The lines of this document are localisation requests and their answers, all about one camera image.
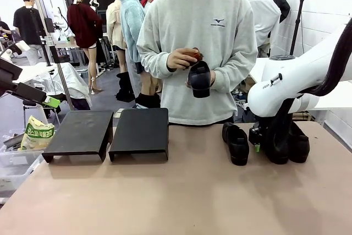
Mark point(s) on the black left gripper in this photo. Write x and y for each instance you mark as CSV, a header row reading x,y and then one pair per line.
x,y
8,72

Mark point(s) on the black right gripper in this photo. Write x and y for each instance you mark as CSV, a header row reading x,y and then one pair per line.
x,y
256,136

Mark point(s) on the black leather loafer shoe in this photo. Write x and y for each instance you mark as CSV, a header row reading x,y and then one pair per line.
x,y
236,144
199,81
299,147
279,158

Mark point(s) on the brown shoe brush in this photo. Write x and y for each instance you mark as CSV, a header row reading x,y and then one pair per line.
x,y
198,54

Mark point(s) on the person's right forearm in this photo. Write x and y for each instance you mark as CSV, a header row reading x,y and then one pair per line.
x,y
154,65

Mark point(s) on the person's left forearm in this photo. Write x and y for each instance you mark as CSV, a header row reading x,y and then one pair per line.
x,y
233,75

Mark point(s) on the black metal shoe stand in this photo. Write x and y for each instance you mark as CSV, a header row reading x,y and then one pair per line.
x,y
140,130
79,133

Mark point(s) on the black tripod stand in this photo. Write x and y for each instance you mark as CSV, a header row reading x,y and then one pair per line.
x,y
298,23

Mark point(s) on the person's left hand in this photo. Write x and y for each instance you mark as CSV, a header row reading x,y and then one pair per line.
x,y
213,79

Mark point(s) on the person's right hand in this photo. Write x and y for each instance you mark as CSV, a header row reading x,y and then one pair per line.
x,y
178,59

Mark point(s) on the silver metal pole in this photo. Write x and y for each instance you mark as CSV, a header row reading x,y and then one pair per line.
x,y
64,81

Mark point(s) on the yellow green snack bag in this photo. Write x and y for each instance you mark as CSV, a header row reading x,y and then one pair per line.
x,y
35,136

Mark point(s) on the person in black t-shirt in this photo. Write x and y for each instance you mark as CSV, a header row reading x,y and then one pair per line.
x,y
27,26

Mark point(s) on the seated person in black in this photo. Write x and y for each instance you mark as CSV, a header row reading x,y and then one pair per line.
x,y
4,28

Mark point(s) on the clear plastic storage bin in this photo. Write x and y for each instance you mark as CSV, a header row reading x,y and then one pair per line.
x,y
13,169

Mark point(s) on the mannequin in maroon sweater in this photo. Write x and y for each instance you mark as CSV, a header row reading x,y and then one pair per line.
x,y
82,23

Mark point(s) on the mannequin in beige jacket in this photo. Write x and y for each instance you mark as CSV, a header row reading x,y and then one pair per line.
x,y
114,26

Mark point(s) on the background person in dark clothes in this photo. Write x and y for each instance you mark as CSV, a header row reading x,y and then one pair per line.
x,y
94,1

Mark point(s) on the mannequin in blue fleece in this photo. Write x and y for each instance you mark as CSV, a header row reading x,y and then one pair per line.
x,y
132,23

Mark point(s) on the mannequin in white shirt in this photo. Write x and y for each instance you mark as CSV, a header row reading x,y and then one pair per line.
x,y
264,17

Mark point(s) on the person in grey sweatshirt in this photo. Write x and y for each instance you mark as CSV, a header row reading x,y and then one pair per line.
x,y
198,6

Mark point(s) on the grey metal bracket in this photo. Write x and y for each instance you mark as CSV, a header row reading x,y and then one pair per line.
x,y
13,140

